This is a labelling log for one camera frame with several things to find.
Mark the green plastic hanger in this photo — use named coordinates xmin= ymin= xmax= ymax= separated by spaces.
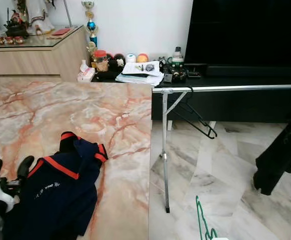
xmin=194 ymin=195 xmax=219 ymax=240

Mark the dark ornate incense burner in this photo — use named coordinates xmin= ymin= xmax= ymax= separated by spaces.
xmin=3 ymin=10 xmax=31 ymax=39

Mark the red-lidded jar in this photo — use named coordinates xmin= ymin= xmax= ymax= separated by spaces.
xmin=92 ymin=49 xmax=110 ymax=74

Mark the black flat-screen television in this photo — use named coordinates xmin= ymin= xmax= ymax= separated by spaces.
xmin=184 ymin=0 xmax=291 ymax=68

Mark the gold and blue trophy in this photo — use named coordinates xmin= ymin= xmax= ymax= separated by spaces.
xmin=81 ymin=0 xmax=101 ymax=62

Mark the small clear bottle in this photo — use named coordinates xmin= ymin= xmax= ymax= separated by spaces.
xmin=171 ymin=46 xmax=185 ymax=65

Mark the black television console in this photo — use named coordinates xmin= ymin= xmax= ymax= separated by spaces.
xmin=93 ymin=70 xmax=291 ymax=124

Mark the white robed figurine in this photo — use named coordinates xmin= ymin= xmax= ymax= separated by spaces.
xmin=24 ymin=0 xmax=57 ymax=36

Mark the dark ball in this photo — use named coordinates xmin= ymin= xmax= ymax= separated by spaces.
xmin=109 ymin=52 xmax=127 ymax=67

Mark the black soundbar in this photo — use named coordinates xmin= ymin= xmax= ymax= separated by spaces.
xmin=205 ymin=64 xmax=291 ymax=77

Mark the black electronic gadget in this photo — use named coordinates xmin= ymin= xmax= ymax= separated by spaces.
xmin=162 ymin=56 xmax=202 ymax=84

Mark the black garment with gold logo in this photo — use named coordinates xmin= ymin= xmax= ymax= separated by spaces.
xmin=253 ymin=111 xmax=291 ymax=196

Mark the red flat box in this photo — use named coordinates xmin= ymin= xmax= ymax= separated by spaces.
xmin=49 ymin=27 xmax=72 ymax=37

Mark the navy garment with red trim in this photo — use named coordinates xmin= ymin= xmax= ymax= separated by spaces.
xmin=3 ymin=137 xmax=109 ymax=240

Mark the light wooden cabinet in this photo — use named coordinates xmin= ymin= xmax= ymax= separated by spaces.
xmin=0 ymin=26 xmax=90 ymax=93

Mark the stack of white papers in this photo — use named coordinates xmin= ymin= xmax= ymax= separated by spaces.
xmin=115 ymin=60 xmax=166 ymax=87

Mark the silver metal clothes rack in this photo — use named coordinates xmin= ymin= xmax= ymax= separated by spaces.
xmin=152 ymin=83 xmax=291 ymax=214

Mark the black wire hanger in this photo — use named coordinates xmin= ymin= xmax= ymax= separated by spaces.
xmin=167 ymin=86 xmax=218 ymax=140

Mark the pink tissue pack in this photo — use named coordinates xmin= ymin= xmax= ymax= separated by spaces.
xmin=76 ymin=59 xmax=97 ymax=83

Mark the orange ball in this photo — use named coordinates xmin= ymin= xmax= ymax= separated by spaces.
xmin=136 ymin=52 xmax=150 ymax=64

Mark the white ball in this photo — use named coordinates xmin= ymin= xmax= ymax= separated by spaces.
xmin=125 ymin=53 xmax=138 ymax=64

